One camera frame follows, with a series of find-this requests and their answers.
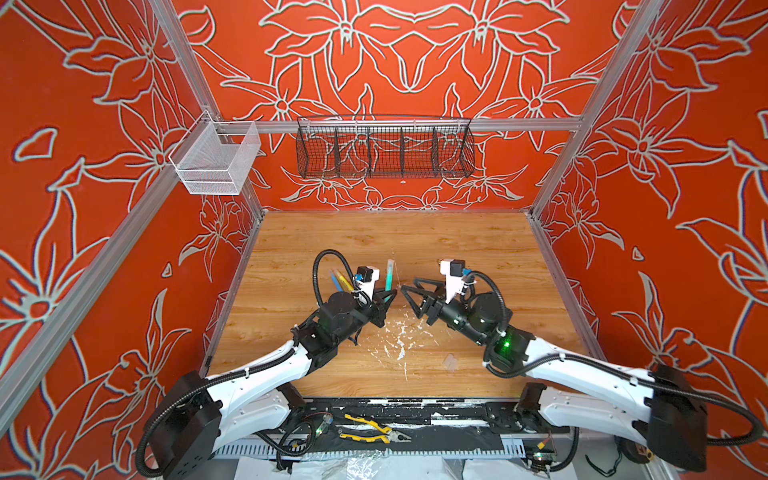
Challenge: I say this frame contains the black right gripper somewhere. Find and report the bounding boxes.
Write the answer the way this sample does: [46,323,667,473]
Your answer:
[402,277,493,350]

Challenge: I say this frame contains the blue marker pen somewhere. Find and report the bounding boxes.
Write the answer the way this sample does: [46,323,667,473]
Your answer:
[329,270,344,292]

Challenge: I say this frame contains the yellow highlighter pen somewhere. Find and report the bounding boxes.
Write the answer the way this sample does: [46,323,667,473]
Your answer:
[334,270,355,293]

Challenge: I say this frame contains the green marker pen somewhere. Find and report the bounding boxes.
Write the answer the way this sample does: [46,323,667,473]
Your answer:
[385,259,395,292]

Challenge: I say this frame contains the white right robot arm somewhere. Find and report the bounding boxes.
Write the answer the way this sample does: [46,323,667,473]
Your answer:
[401,269,765,472]

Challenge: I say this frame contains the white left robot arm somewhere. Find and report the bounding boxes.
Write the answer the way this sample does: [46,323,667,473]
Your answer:
[134,249,397,479]

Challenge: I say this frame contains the clear pen cap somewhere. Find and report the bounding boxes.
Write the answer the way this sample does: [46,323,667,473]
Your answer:
[443,354,458,372]

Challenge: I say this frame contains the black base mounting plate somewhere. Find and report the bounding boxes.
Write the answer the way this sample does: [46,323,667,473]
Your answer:
[265,397,571,453]

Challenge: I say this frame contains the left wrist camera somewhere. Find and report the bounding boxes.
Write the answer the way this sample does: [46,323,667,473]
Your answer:
[354,266,380,300]

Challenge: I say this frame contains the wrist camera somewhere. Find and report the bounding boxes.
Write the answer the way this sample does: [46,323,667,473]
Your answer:
[354,266,380,300]
[440,259,468,303]

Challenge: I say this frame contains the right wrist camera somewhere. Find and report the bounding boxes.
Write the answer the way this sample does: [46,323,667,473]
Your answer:
[440,259,468,303]

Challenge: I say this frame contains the yellow handled pliers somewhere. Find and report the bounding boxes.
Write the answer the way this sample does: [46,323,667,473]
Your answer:
[338,414,412,445]

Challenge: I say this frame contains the grey slotted cable duct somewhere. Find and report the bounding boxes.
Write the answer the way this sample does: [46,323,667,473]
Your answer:
[213,438,526,461]

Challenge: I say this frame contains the black wire mesh basket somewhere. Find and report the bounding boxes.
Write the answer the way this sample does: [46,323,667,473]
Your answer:
[296,115,476,180]

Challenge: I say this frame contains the white wire mesh basket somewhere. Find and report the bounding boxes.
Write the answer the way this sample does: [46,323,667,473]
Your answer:
[168,111,262,196]

